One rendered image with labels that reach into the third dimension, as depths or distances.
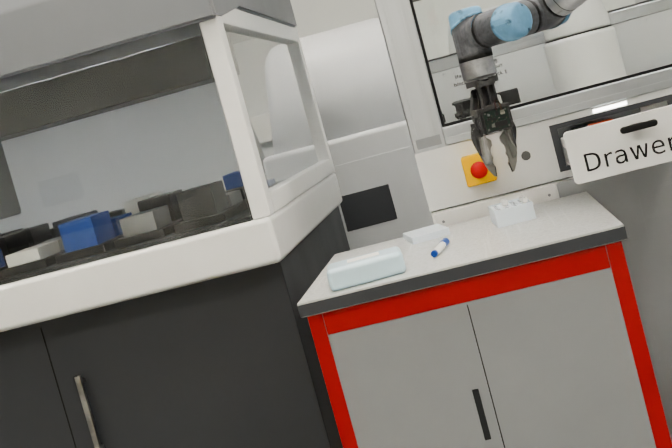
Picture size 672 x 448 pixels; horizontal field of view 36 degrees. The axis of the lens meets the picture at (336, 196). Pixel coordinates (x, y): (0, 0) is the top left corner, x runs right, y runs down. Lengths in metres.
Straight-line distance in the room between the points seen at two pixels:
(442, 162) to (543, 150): 0.24
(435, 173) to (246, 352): 0.62
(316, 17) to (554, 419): 3.91
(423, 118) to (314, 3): 3.19
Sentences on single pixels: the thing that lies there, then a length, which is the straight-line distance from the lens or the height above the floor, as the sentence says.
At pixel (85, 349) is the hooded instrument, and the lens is 2.58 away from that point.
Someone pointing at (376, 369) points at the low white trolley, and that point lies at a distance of 2.02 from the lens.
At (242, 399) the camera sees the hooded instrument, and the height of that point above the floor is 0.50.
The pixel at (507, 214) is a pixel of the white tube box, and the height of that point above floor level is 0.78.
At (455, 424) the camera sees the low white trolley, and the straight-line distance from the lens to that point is 2.04.
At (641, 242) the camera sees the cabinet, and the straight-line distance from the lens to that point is 2.59.
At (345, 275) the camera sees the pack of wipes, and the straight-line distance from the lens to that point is 2.00.
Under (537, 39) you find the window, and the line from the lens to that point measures 2.55.
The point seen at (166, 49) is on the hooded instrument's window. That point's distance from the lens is 2.38.
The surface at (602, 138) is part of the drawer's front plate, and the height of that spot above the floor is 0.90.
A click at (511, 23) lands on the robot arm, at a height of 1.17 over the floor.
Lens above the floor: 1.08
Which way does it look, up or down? 4 degrees down
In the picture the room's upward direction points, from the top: 15 degrees counter-clockwise
